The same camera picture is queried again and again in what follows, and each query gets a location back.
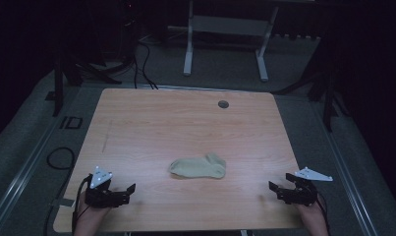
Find black floor stand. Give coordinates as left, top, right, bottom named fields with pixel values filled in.
left=273, top=32, right=351, bottom=133
left=52, top=54, right=123, bottom=118

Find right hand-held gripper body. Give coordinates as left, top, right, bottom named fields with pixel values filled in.
left=276, top=166, right=334, bottom=207

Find left hand-held gripper cable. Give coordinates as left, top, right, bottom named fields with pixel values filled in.
left=71, top=174, right=93, bottom=236

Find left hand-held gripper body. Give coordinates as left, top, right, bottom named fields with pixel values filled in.
left=84, top=165, right=132, bottom=209

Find dark equipment with red light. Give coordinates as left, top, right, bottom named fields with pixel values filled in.
left=86, top=0, right=141, bottom=67

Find person's left hand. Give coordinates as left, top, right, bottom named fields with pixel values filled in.
left=75, top=191, right=112, bottom=230

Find metal floor rail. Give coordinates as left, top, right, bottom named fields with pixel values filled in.
left=0, top=122, right=61, bottom=230
left=311, top=101, right=380, bottom=236

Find person's right hand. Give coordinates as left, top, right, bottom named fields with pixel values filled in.
left=296, top=195, right=329, bottom=230

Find black floor cables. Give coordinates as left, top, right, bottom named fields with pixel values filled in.
left=132, top=38, right=159, bottom=90

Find white metal desk frame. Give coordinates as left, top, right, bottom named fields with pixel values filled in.
left=182, top=0, right=280, bottom=83

